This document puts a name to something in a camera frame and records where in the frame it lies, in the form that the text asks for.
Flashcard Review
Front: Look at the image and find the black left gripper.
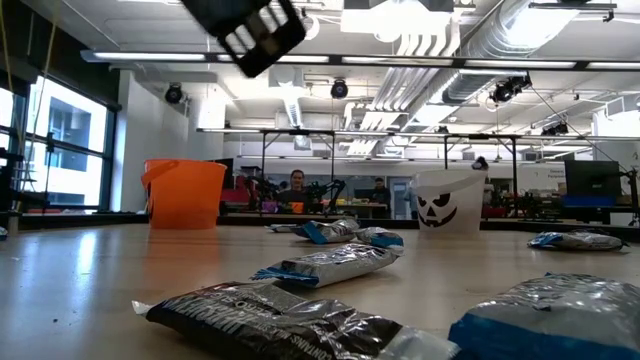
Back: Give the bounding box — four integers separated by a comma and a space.
179, 0, 307, 79

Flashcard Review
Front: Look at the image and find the white jack-o-lantern bucket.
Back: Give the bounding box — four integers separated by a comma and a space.
410, 168, 488, 234

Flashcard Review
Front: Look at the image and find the overhead beam with light strips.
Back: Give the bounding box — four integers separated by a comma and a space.
79, 48, 640, 72

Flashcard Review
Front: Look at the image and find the black computer monitor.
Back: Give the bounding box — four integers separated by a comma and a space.
212, 158, 235, 191
564, 159, 624, 199

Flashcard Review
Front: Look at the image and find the white ceiling light panel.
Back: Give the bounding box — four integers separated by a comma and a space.
340, 0, 461, 37

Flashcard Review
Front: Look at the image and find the red cabinet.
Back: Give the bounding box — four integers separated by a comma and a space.
221, 174, 254, 204

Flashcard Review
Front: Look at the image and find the dark framed window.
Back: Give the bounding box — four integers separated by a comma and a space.
0, 74, 119, 214

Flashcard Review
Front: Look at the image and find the orange plastic bucket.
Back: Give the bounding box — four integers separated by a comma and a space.
140, 158, 228, 231

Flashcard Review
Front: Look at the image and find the black tripod stand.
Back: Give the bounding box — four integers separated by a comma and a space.
42, 132, 57, 212

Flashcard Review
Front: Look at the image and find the blue desk panel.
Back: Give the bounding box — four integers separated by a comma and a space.
562, 194, 634, 209

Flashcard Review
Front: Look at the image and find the white ring light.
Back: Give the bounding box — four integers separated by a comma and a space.
299, 13, 321, 41

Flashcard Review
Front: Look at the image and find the black workstation frame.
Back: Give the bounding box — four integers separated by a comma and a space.
259, 128, 337, 216
443, 132, 519, 174

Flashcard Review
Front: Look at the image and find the yellow cable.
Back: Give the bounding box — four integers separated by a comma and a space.
17, 0, 61, 211

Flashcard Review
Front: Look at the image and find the black aluminium table frame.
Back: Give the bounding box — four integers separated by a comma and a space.
0, 211, 640, 234

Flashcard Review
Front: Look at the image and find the black camera on boom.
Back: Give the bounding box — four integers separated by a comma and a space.
489, 73, 532, 104

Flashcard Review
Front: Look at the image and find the silver ventilation duct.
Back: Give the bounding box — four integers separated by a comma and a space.
442, 0, 584, 104

